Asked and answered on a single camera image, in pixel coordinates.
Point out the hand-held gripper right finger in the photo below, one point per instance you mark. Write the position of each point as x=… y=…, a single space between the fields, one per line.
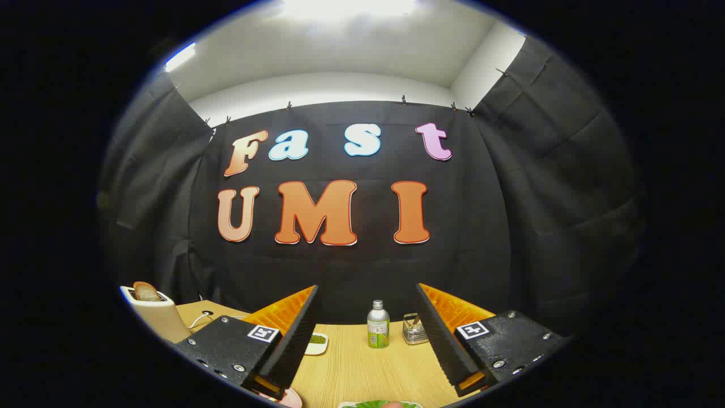
x=442 y=340

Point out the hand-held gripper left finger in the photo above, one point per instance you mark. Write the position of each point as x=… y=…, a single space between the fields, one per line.
x=294 y=345

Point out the green lettuce leaf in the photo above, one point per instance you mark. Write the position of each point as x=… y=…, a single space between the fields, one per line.
x=374 y=404

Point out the brown toast slice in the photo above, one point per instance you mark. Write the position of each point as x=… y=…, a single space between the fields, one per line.
x=146 y=292

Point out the white divided dish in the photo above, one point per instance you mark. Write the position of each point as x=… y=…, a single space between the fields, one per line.
x=316 y=349

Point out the green mung beans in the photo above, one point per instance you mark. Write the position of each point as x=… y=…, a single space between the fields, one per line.
x=318 y=339

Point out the pink plate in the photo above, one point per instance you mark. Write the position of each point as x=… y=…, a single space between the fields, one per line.
x=291 y=398

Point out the green label metal bottle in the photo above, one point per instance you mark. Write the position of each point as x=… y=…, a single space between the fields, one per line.
x=378 y=328

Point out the white oblong plate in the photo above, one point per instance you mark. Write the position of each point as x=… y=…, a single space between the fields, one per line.
x=343 y=405

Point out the black backdrop cloth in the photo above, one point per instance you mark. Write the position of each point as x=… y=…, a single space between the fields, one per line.
x=351 y=266

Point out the white toaster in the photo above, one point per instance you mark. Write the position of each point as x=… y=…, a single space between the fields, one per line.
x=161 y=320

